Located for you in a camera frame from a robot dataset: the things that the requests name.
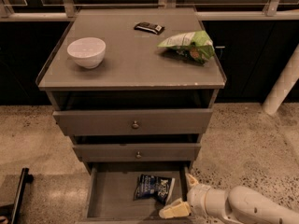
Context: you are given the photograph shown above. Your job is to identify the white ceramic bowl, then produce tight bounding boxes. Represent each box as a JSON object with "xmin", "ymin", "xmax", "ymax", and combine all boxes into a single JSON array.
[{"xmin": 67, "ymin": 37, "xmax": 106, "ymax": 69}]

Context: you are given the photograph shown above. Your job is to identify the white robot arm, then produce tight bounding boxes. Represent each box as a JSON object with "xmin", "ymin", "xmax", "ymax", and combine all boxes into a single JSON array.
[{"xmin": 159, "ymin": 174, "xmax": 299, "ymax": 224}]

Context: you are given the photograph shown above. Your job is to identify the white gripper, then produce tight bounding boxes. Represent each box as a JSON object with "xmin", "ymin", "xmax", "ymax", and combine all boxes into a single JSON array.
[{"xmin": 159, "ymin": 174, "xmax": 229, "ymax": 219}]

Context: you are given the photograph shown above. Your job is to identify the top drawer metal knob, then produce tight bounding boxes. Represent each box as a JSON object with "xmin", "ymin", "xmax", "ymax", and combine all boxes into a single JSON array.
[{"xmin": 132, "ymin": 120, "xmax": 139, "ymax": 129}]

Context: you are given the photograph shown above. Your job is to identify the black object at floor corner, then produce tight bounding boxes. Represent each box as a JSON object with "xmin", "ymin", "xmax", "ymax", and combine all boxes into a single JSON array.
[{"xmin": 0, "ymin": 167, "xmax": 34, "ymax": 224}]

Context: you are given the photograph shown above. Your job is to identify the blue chip bag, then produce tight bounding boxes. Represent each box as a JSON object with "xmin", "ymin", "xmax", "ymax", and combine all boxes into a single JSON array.
[{"xmin": 135, "ymin": 175, "xmax": 176, "ymax": 205}]

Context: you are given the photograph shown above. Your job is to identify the green chip bag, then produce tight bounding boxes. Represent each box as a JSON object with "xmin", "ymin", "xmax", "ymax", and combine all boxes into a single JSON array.
[{"xmin": 158, "ymin": 31, "xmax": 215, "ymax": 64}]

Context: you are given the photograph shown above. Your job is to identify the black snack bar wrapper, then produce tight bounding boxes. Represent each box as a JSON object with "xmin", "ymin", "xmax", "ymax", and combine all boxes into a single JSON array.
[{"xmin": 134, "ymin": 22, "xmax": 164, "ymax": 35}]

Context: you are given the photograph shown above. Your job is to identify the top grey drawer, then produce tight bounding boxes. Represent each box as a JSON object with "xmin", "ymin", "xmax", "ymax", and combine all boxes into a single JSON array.
[{"xmin": 53, "ymin": 108, "xmax": 212, "ymax": 136}]

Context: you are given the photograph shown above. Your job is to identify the middle drawer metal knob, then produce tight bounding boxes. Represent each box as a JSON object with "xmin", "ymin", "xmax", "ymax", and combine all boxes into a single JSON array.
[{"xmin": 135, "ymin": 152, "xmax": 142, "ymax": 159}]

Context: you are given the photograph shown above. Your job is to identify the grey drawer cabinet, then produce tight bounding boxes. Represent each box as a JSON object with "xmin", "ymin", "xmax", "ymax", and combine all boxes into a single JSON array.
[{"xmin": 35, "ymin": 7, "xmax": 227, "ymax": 224}]

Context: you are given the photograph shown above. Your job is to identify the middle grey drawer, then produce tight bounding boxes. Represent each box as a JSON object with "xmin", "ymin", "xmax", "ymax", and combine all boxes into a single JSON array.
[{"xmin": 73, "ymin": 143, "xmax": 200, "ymax": 162}]

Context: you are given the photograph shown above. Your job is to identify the metal window railing frame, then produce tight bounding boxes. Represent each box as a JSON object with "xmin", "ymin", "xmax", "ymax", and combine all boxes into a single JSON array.
[{"xmin": 0, "ymin": 0, "xmax": 299, "ymax": 21}]

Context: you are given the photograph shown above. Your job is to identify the drawer metal knob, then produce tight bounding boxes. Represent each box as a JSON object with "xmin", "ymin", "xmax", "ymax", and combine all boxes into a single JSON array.
[
  {"xmin": 135, "ymin": 152, "xmax": 142, "ymax": 159},
  {"xmin": 132, "ymin": 120, "xmax": 139, "ymax": 129}
]

